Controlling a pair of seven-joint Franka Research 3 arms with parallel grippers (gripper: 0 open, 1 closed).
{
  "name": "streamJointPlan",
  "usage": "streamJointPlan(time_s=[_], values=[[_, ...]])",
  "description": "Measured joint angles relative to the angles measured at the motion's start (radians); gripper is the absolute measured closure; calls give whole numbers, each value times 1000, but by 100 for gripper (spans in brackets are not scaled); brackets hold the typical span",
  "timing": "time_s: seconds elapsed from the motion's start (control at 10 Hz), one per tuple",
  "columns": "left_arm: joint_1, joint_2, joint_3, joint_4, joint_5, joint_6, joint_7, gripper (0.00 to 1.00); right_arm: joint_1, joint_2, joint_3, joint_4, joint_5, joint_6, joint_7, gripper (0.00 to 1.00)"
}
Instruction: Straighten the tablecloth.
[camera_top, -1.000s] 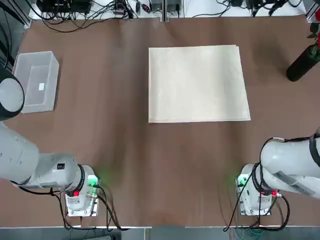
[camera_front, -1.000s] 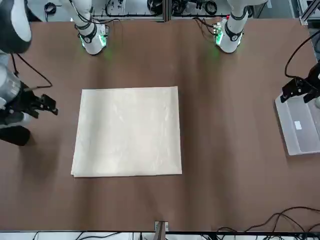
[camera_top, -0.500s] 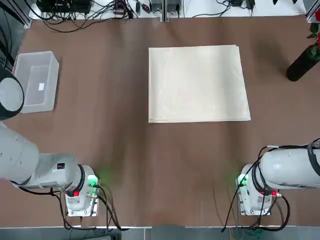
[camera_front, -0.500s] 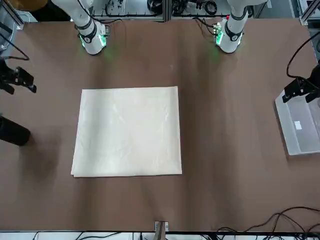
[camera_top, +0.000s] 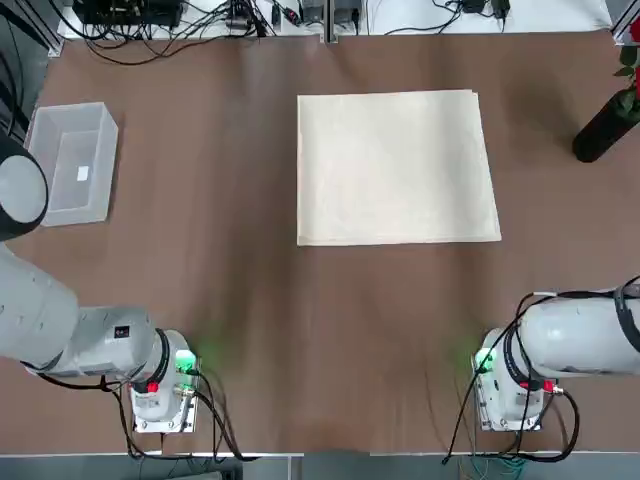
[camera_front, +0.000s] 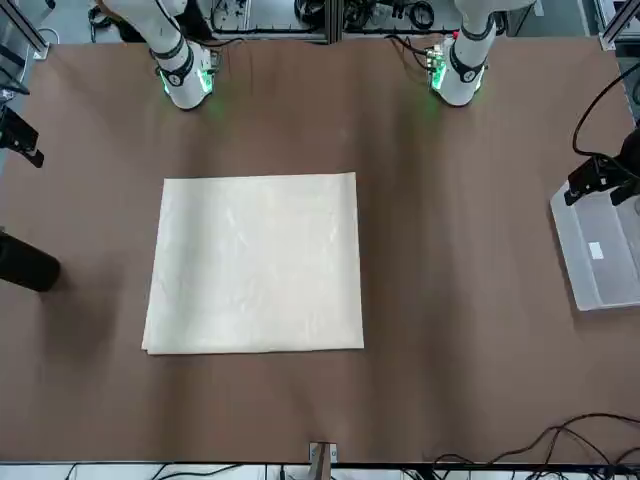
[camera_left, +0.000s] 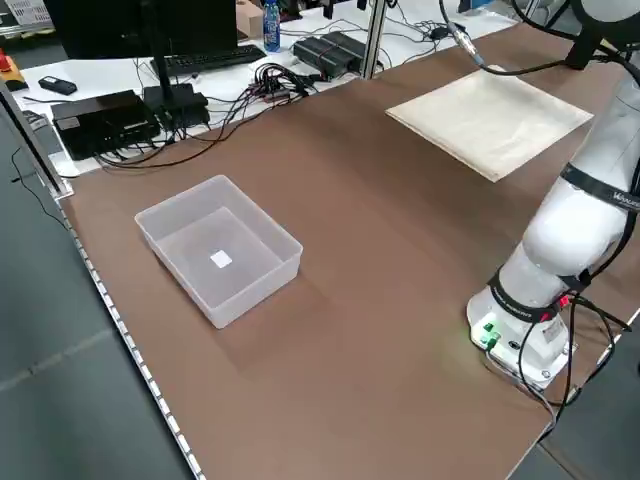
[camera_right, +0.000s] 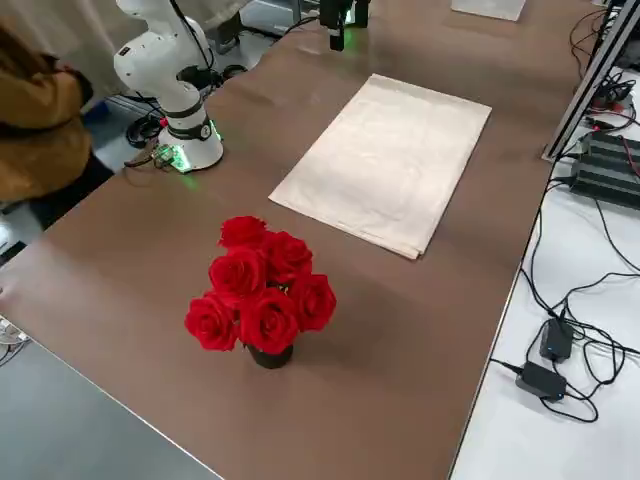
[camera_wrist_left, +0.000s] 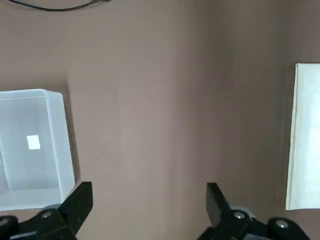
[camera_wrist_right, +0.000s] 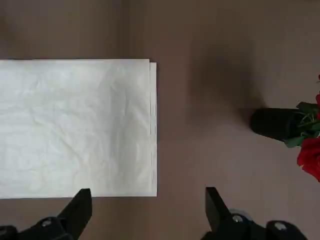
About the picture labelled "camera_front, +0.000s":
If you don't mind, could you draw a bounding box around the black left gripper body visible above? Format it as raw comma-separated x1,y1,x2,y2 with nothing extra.
606,129,640,187

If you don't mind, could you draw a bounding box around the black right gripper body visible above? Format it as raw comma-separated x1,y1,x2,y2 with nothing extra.
0,106,40,152

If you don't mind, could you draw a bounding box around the cream tablecloth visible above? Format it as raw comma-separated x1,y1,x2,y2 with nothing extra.
141,171,365,357

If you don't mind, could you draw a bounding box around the clear plastic storage box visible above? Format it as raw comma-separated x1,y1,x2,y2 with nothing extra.
549,182,640,313

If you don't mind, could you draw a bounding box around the black vase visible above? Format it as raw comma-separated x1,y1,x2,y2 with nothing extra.
0,234,62,294

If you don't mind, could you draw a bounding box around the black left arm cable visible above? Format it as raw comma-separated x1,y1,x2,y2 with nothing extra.
572,62,640,157

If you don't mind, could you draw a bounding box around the aluminium frame rail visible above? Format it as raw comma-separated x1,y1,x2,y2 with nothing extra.
0,0,52,60
597,0,640,51

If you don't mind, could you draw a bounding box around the black cable coil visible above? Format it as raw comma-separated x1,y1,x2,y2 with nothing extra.
408,0,437,30

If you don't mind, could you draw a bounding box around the aluminium frame post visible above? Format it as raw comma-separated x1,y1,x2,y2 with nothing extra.
323,0,344,45
308,441,340,480

